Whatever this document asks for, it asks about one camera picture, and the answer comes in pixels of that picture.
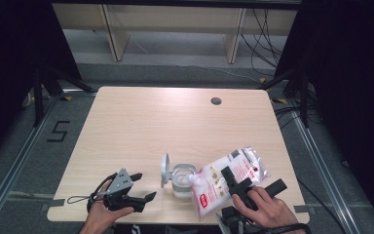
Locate black curtain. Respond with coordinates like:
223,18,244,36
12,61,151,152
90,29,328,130
0,0,83,167
274,0,374,228

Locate thin grey cord loop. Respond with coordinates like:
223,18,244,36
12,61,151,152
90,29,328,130
66,194,94,206

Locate black strap on left gripper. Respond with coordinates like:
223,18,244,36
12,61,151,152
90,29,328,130
86,173,119,213

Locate beige wooden shelf unit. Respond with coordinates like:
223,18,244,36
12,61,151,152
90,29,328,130
52,3,299,64

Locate red and white spouted pouch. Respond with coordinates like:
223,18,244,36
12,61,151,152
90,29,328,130
188,147,271,219

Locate bundle of black cables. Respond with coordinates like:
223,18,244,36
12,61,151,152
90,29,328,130
240,8,284,78

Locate person's left hand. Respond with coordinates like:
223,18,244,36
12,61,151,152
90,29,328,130
83,179,135,230

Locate black cables by stand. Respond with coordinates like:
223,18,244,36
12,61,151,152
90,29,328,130
273,105,323,130

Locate person's dark clothing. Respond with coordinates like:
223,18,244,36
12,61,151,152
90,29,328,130
114,223,223,234

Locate grey tape strip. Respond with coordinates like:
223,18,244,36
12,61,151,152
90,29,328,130
40,198,66,213
293,205,312,215

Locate person's right hand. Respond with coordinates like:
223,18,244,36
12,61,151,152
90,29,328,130
232,185,299,230

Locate black strap on gripper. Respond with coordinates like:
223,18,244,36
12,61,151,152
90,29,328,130
86,173,119,213
249,222,313,234

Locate clear jar with grey lid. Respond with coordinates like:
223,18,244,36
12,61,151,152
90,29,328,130
160,153,199,200

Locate black metal stand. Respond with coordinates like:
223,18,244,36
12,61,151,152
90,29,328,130
31,64,95,129
257,67,310,129

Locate black floor cable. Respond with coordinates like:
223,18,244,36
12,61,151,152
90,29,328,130
296,178,349,234

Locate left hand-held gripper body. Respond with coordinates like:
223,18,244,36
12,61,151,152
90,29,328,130
103,168,145,213

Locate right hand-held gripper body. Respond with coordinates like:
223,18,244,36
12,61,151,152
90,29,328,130
215,177,288,234

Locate black strap on right gripper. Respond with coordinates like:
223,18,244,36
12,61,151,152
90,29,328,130
249,222,313,234

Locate metal floor rail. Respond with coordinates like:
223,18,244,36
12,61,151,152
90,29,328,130
0,97,60,226
286,100,355,234

